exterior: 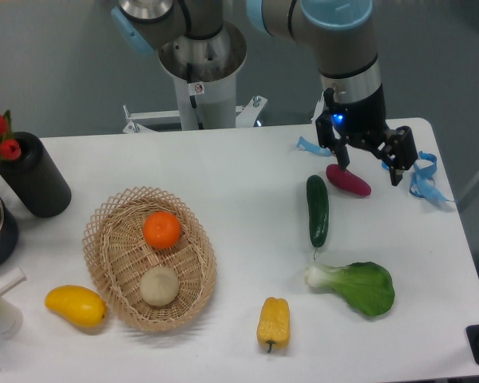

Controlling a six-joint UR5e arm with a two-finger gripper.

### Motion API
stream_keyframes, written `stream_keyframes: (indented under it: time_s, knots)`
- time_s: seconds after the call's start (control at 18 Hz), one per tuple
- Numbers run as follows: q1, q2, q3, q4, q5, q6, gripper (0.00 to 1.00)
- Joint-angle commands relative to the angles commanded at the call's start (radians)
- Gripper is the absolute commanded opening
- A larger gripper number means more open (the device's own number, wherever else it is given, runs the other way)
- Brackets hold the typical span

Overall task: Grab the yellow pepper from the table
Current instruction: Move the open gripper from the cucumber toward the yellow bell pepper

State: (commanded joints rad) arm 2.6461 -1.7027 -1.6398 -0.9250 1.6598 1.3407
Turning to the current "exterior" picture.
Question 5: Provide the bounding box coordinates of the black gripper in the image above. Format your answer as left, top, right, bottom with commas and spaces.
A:
315, 87, 418, 187

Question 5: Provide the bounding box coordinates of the yellow bell pepper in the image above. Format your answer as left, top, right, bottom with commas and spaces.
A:
256, 297, 291, 353

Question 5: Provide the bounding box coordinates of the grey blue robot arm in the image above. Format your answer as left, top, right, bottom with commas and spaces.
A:
111, 1, 418, 184

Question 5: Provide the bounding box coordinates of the magenta sweet potato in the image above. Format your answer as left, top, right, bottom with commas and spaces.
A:
326, 164, 371, 197

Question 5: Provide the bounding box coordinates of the green cucumber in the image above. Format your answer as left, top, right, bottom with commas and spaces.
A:
306, 175, 330, 258

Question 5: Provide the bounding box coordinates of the green bok choy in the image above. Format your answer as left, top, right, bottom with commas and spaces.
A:
305, 262, 396, 318

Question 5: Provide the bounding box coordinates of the orange fruit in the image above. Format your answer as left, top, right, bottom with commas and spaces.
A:
142, 211, 181, 249

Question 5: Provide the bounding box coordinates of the woven wicker basket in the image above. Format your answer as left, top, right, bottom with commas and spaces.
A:
83, 187, 216, 333

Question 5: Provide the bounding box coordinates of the white steamed bun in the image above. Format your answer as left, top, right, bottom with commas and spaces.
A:
140, 267, 180, 306

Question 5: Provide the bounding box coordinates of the yellow mango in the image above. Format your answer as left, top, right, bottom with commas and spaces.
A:
45, 285, 107, 328

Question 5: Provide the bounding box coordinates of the black cylindrical vase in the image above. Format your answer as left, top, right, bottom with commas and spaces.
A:
0, 132, 72, 218

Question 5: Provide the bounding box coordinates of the small white block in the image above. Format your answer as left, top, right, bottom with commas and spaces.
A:
0, 267, 26, 296

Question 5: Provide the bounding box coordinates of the white plastic bottle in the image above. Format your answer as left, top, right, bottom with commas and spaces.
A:
0, 296, 23, 339

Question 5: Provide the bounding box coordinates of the blue ribbon lanyard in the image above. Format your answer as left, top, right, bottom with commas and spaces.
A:
295, 136, 456, 203

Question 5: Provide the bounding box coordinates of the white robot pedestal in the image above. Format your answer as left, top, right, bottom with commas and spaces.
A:
123, 22, 267, 133

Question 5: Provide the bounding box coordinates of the black pedestal cable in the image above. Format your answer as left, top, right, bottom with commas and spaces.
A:
185, 62, 204, 130

